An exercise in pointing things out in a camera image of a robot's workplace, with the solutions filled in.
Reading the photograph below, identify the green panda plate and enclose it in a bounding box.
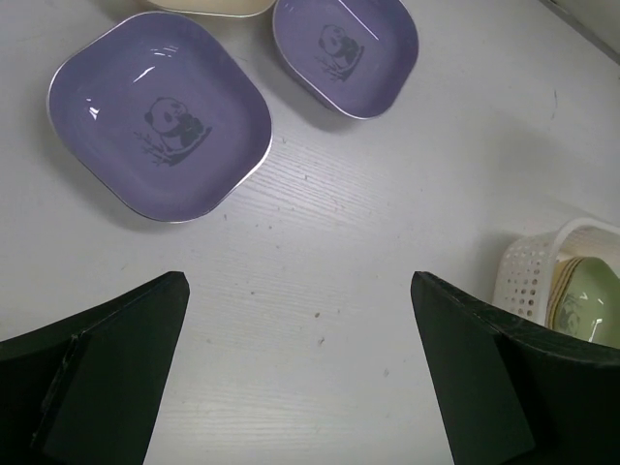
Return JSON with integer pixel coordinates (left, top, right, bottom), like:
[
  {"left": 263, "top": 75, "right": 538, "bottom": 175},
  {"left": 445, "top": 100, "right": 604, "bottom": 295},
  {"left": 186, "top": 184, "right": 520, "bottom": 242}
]
[{"left": 552, "top": 257, "right": 619, "bottom": 349}]

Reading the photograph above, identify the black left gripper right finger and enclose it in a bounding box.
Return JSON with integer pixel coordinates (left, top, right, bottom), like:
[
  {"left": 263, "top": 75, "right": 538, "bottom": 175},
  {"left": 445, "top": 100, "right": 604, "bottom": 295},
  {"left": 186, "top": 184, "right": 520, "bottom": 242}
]
[{"left": 411, "top": 271, "right": 619, "bottom": 464}]

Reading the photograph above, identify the small purple panda plate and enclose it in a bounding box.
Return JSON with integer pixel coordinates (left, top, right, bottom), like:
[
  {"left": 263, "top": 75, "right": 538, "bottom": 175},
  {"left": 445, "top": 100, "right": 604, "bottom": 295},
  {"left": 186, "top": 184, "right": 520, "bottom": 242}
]
[{"left": 272, "top": 0, "right": 419, "bottom": 120}]

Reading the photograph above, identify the white perforated plastic bin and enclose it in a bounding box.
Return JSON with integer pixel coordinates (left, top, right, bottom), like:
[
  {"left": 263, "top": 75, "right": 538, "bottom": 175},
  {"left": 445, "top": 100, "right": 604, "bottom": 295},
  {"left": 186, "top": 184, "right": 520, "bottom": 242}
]
[{"left": 492, "top": 218, "right": 619, "bottom": 326}]

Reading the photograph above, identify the cream panda plate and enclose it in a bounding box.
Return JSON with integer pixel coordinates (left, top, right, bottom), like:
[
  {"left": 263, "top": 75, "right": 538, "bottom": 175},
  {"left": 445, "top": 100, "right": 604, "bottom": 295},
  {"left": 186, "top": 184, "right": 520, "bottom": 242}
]
[{"left": 147, "top": 0, "right": 275, "bottom": 17}]

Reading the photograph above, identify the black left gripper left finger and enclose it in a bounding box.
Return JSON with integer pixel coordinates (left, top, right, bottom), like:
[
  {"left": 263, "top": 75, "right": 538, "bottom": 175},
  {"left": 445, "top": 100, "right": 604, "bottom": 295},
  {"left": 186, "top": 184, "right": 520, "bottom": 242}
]
[{"left": 1, "top": 271, "right": 190, "bottom": 464}]

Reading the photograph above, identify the large purple panda plate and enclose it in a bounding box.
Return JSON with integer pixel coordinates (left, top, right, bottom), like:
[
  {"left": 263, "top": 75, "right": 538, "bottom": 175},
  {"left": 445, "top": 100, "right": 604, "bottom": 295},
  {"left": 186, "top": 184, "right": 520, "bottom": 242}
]
[{"left": 46, "top": 12, "right": 273, "bottom": 223}]

